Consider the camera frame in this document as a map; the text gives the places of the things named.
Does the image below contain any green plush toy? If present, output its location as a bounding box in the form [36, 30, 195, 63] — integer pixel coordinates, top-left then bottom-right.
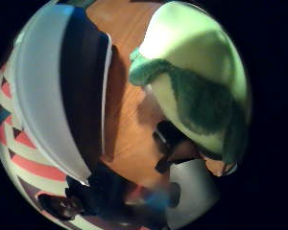
[128, 1, 252, 166]

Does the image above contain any white bowl with striped outside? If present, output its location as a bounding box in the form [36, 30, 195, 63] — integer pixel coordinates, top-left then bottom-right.
[0, 2, 115, 230]

